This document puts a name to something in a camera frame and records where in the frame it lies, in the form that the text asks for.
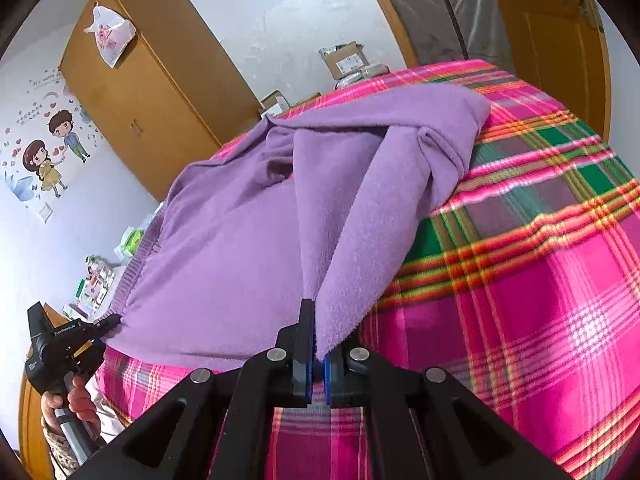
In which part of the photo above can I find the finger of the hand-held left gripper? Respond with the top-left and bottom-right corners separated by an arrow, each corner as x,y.
92,314 -> 124,337

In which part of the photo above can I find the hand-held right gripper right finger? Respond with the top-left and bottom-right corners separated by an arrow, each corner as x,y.
322,342 -> 576,480

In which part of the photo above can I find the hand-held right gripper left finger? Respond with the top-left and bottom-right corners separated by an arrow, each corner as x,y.
65,299 -> 317,480

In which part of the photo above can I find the purple sweater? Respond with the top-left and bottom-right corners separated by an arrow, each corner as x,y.
102,82 -> 493,373

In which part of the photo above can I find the person's left forearm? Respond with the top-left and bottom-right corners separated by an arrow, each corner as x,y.
41,417 -> 83,480

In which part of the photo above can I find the person's left hand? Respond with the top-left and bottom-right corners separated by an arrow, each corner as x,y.
41,374 -> 102,429

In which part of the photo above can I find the pile of colourful packets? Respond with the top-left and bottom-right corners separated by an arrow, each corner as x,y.
62,255 -> 126,320

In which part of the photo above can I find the wooden board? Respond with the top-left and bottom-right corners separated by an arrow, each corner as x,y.
19,377 -> 53,480

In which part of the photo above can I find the white cloth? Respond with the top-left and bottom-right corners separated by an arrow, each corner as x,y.
92,382 -> 133,443

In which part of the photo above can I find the pink plaid blanket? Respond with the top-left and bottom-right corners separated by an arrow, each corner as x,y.
95,59 -> 640,480

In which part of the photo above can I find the wooden wardrobe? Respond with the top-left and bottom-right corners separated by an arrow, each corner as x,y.
59,0 -> 263,203

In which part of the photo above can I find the white cardboard box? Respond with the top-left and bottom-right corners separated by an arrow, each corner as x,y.
260,90 -> 291,117

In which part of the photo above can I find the white plastic bag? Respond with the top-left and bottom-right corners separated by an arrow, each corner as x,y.
83,2 -> 137,68

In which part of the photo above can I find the labelled cardboard box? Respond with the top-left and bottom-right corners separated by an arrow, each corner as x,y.
319,41 -> 368,81

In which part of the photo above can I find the clear plastic door curtain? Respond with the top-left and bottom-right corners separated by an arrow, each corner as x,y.
367,0 -> 516,68

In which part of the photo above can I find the wooden door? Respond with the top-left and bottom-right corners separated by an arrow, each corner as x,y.
482,0 -> 613,141

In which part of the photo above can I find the cartoon wall sticker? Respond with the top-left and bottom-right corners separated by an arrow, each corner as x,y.
0,67 -> 103,211

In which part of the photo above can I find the wooden door frame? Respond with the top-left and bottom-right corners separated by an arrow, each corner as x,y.
352,0 -> 418,68

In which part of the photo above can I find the metal door handle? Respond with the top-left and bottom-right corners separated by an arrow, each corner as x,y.
570,0 -> 598,28

